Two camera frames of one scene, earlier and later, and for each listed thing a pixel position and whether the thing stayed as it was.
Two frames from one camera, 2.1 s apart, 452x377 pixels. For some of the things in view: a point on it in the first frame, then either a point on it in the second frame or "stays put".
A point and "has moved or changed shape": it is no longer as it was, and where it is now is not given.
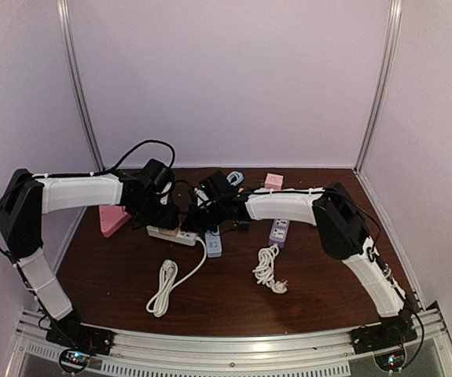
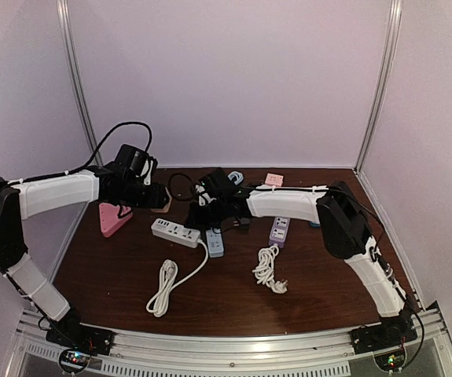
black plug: [244, 225] stays put
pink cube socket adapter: [273, 181] stays put
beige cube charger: [170, 232] has moved or changed shape
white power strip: [182, 237] stays put
